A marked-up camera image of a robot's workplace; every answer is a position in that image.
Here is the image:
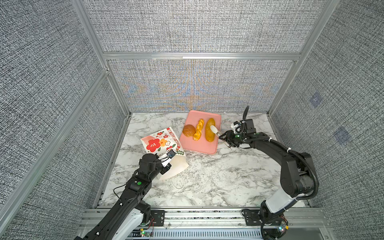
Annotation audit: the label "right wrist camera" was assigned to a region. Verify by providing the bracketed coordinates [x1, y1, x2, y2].
[231, 121, 242, 133]

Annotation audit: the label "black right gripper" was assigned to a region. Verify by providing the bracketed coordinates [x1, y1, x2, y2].
[218, 130, 246, 147]

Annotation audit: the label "white floral paper bag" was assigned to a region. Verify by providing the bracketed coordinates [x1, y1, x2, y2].
[141, 127, 189, 190]

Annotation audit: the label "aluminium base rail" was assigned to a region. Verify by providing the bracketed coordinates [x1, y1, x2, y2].
[74, 206, 334, 240]

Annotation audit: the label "yellow twisted fake bread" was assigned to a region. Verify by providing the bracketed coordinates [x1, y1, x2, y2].
[193, 119, 205, 141]

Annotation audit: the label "round brown fake bun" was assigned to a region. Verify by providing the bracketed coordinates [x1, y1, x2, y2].
[183, 125, 196, 137]

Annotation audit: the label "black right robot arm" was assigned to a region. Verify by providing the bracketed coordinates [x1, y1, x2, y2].
[210, 119, 319, 224]

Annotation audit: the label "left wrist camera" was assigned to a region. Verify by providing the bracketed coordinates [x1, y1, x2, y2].
[160, 149, 176, 167]

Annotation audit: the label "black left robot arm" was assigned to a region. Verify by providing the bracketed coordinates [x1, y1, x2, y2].
[75, 150, 176, 240]

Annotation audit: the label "pink plastic tray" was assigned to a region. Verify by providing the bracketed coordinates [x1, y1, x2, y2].
[180, 110, 222, 155]

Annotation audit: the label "long orange fake bread loaf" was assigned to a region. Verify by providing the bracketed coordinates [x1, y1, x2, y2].
[205, 118, 216, 142]

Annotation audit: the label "metal tongs with white tips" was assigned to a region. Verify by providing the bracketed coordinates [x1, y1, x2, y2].
[210, 125, 223, 138]

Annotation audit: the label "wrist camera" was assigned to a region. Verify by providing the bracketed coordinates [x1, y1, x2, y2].
[160, 149, 176, 167]
[231, 121, 242, 133]

